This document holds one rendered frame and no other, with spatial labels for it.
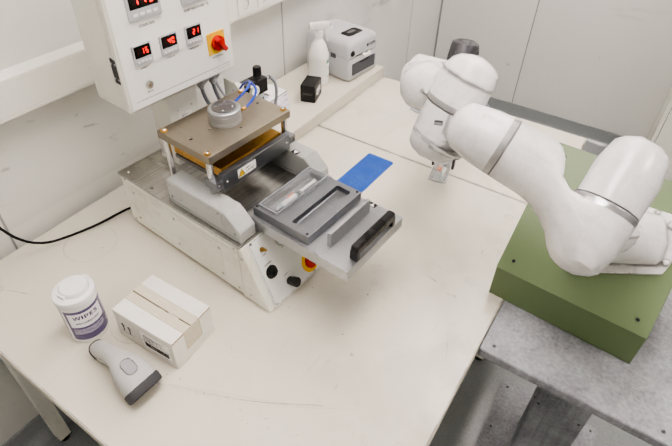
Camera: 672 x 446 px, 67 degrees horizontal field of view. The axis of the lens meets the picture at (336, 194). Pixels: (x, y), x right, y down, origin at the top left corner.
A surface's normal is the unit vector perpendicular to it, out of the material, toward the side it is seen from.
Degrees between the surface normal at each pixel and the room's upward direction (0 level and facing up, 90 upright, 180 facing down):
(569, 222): 66
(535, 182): 80
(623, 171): 44
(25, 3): 90
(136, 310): 1
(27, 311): 0
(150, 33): 90
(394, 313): 0
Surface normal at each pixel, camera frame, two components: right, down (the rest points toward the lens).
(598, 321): -0.60, 0.50
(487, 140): -0.37, 0.13
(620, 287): -0.41, -0.20
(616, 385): 0.02, -0.77
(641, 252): 0.07, 0.32
